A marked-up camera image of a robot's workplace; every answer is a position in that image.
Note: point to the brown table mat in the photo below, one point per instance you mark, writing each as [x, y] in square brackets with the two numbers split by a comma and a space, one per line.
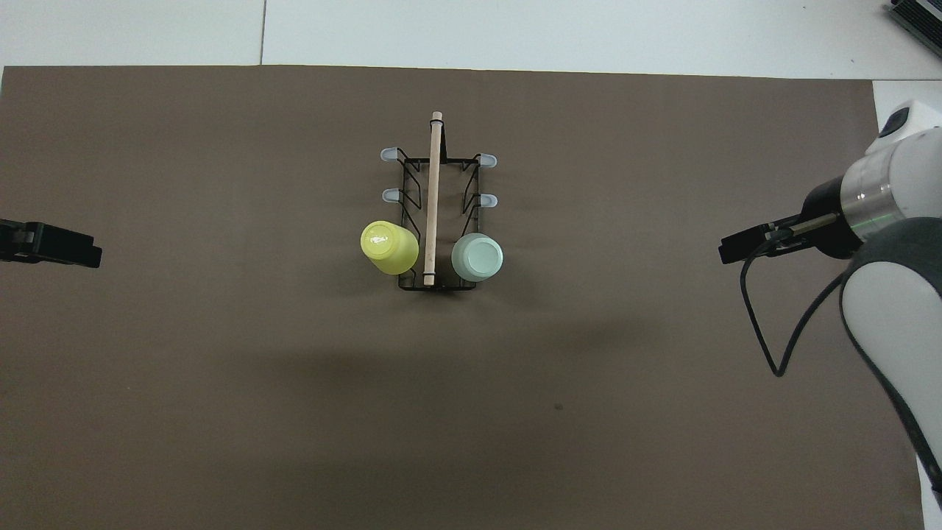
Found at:
[221, 405]

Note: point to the green plastic cup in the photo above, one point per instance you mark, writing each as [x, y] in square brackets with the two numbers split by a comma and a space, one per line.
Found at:
[477, 258]

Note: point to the grey ribbed device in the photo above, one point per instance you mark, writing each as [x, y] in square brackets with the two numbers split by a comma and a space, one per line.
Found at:
[920, 16]

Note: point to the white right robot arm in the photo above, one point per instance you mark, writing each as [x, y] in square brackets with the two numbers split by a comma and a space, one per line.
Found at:
[890, 309]

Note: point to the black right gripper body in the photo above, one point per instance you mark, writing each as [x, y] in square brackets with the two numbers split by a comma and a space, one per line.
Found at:
[828, 202]

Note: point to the yellow plastic cup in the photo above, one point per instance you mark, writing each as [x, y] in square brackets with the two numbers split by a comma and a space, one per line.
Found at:
[390, 246]

